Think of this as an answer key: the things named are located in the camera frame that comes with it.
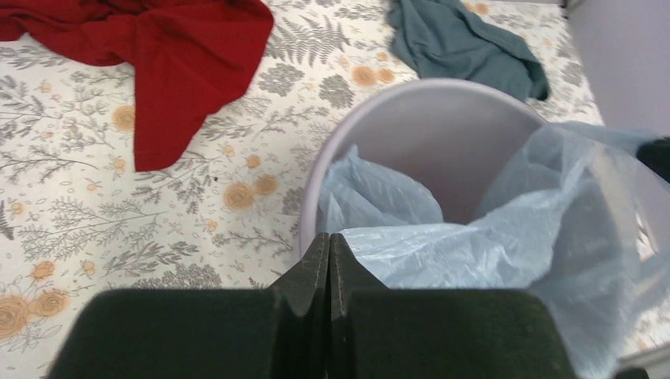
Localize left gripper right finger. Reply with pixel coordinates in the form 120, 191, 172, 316
329, 234, 575, 378

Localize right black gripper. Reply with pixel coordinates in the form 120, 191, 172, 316
636, 137, 670, 183

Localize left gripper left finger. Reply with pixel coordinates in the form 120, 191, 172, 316
48, 234, 329, 378

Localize light blue plastic trash bag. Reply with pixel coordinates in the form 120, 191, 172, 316
318, 122, 669, 378

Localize grey plastic trash bin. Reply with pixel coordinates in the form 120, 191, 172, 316
296, 79, 544, 255

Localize floral patterned table mat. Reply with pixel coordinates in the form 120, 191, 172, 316
1, 1, 600, 378

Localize blue-grey crumpled cloth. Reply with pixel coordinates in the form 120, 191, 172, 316
386, 1, 550, 102

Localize red crumpled cloth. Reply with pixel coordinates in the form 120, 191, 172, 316
1, 1, 274, 171

